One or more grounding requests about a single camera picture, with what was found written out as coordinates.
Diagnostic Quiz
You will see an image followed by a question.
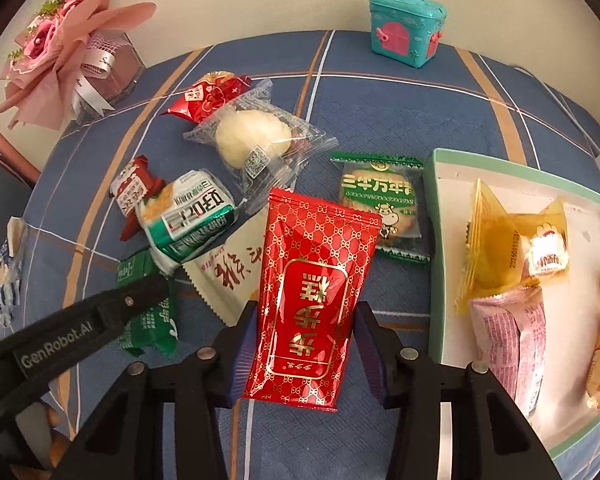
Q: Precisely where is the dark green snack packet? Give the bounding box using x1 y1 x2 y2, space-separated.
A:
116 252 180 358

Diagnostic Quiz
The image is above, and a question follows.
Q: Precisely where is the green and silver snack packet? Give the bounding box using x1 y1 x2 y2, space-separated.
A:
136 169 238 265

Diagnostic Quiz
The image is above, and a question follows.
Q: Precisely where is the white power cable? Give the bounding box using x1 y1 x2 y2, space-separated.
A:
512 65 600 153

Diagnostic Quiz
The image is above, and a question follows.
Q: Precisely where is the teal toy chest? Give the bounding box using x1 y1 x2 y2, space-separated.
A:
369 0 448 70

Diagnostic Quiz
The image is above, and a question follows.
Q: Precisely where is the blue and white wrapper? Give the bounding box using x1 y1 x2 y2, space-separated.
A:
0 217 28 328

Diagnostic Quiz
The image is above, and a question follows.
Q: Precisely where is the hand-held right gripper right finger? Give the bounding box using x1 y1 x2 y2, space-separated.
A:
352 302 563 480

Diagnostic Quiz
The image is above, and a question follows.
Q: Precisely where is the teal shallow cardboard tray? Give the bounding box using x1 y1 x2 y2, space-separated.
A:
427 149 600 473

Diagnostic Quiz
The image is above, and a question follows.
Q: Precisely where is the pink flower bouquet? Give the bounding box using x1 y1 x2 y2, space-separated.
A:
0 0 157 131

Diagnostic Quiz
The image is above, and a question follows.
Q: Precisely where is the clear box with pink filling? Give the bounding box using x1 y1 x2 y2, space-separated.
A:
72 30 147 108

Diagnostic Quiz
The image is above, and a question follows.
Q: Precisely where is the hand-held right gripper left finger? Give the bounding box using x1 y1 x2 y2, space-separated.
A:
60 300 258 480

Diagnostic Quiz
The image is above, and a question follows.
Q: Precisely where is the green cracker packet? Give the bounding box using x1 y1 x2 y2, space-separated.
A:
330 152 431 263

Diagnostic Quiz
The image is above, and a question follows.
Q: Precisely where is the yellow transparent snack packet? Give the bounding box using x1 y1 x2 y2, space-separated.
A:
452 178 571 315

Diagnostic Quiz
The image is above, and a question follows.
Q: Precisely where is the clear packet with white pastry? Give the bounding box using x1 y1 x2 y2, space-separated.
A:
184 80 340 201

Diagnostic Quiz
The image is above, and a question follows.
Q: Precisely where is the red heart-print snack packet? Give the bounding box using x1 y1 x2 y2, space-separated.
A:
161 72 251 123

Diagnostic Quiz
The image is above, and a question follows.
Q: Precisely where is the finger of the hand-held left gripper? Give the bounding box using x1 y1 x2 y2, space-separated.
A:
92 272 176 341

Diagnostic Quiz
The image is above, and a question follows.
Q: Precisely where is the beige packet with red script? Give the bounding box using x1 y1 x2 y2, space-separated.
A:
182 215 271 326

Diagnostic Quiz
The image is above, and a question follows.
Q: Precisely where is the person's left hand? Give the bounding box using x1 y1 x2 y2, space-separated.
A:
30 402 76 471

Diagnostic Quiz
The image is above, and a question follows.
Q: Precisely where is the reddish brown wooden furniture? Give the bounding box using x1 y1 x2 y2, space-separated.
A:
0 125 41 191

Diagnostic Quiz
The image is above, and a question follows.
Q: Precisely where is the pink snack packet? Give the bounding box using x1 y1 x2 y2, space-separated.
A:
469 285 548 418

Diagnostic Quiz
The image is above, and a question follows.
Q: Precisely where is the long red snack packet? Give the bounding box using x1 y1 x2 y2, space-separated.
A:
241 187 384 413

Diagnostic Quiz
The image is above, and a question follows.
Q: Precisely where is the small red snack packet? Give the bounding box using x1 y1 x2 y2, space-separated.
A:
109 156 167 241

